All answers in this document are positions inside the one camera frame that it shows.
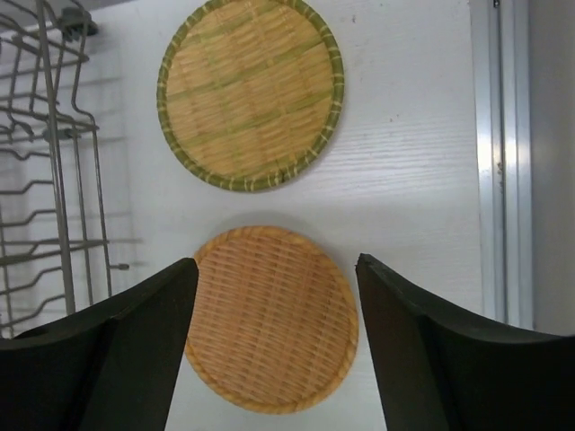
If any grey wire dish rack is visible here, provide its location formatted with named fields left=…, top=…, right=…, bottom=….
left=1, top=1, right=130, bottom=339

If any green-rimmed round woven plate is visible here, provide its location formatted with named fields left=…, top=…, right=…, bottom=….
left=156, top=1, right=345, bottom=192

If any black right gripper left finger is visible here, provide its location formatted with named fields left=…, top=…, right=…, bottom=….
left=1, top=258, right=199, bottom=430

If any aluminium right side rail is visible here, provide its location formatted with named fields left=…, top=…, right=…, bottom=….
left=469, top=1, right=535, bottom=330

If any orange round woven plate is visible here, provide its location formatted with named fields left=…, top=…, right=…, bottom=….
left=184, top=225, right=358, bottom=415

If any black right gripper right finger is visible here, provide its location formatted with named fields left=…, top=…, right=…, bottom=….
left=356, top=254, right=574, bottom=430

